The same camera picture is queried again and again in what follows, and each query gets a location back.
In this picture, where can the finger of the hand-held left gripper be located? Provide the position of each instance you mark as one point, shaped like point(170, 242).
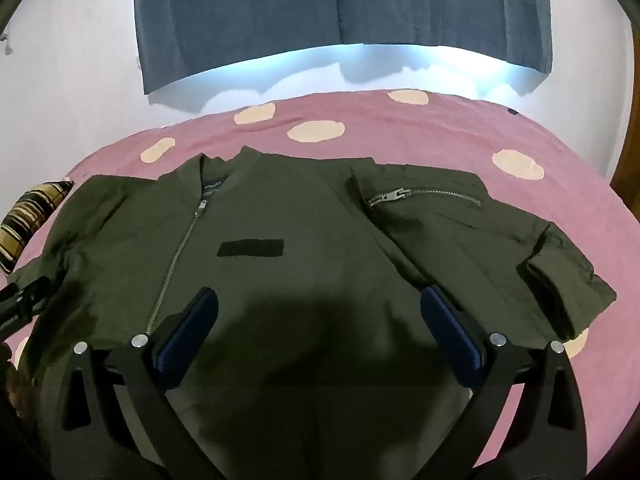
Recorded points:
point(34, 294)

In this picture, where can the brown wooden door frame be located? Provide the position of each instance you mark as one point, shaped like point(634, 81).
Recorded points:
point(629, 125)

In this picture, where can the plaid cloth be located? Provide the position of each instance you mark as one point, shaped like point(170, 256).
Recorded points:
point(27, 220)

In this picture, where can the blue-grey curtain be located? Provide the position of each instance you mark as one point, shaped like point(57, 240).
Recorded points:
point(345, 15)

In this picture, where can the pink bed sheet cream dots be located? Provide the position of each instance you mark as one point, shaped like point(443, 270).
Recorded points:
point(380, 125)

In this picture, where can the olive green zip jacket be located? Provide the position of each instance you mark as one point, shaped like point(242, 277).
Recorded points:
point(300, 280)

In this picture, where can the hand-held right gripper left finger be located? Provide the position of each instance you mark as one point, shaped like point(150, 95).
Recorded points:
point(186, 331)

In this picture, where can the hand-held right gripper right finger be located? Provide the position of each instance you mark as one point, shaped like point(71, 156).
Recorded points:
point(452, 331)

